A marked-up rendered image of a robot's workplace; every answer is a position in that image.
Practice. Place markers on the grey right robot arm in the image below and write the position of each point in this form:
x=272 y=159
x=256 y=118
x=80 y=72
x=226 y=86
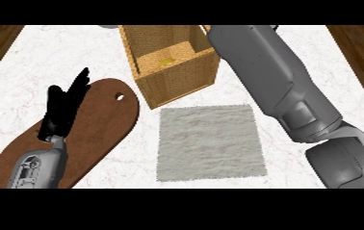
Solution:
x=279 y=92

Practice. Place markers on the grey cloth placemat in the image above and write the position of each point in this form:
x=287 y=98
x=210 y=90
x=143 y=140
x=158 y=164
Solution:
x=208 y=142

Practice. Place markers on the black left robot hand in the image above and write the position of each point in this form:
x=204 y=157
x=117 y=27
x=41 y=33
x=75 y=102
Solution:
x=60 y=112

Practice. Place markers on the brown wooden panel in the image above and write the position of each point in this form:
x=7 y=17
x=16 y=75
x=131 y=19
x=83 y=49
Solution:
x=350 y=47
x=6 y=36

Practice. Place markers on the wicker basket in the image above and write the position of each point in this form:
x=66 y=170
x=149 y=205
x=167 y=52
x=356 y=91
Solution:
x=174 y=70

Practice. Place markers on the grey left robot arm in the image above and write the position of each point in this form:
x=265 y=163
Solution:
x=37 y=166

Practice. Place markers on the yellow lemon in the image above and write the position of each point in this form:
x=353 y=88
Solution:
x=165 y=61

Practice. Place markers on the brown wooden cutting board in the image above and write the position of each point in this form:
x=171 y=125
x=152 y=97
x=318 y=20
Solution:
x=90 y=124

